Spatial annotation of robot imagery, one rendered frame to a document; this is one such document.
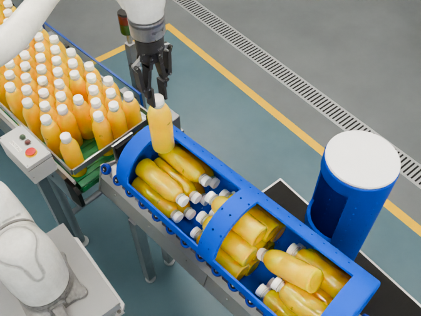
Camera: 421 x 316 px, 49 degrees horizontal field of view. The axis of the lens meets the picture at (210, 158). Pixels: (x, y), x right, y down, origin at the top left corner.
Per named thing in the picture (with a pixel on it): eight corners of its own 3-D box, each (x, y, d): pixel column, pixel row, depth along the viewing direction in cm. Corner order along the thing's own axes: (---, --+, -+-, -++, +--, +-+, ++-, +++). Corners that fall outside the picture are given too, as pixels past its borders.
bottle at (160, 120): (147, 147, 151) (139, 103, 136) (162, 133, 155) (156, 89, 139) (165, 158, 148) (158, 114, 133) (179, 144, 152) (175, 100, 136)
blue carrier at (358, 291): (314, 372, 138) (327, 350, 114) (125, 199, 176) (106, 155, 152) (369, 301, 148) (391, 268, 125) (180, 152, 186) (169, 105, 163)
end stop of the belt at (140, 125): (74, 175, 181) (72, 170, 179) (73, 173, 181) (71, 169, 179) (152, 120, 199) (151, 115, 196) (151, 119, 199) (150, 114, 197)
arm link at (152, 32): (172, 13, 113) (173, 34, 117) (147, -2, 117) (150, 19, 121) (143, 30, 109) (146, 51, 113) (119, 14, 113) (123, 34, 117)
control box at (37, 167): (35, 184, 172) (26, 168, 164) (6, 155, 181) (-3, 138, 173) (57, 168, 177) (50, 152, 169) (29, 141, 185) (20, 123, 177)
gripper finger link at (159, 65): (146, 48, 123) (150, 45, 123) (157, 76, 132) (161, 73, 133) (156, 55, 121) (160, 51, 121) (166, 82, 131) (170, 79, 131)
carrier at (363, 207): (319, 228, 257) (281, 258, 246) (358, 120, 188) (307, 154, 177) (359, 266, 243) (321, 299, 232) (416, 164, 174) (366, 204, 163)
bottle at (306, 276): (314, 266, 127) (262, 241, 142) (303, 291, 126) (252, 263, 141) (327, 272, 131) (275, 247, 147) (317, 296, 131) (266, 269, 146)
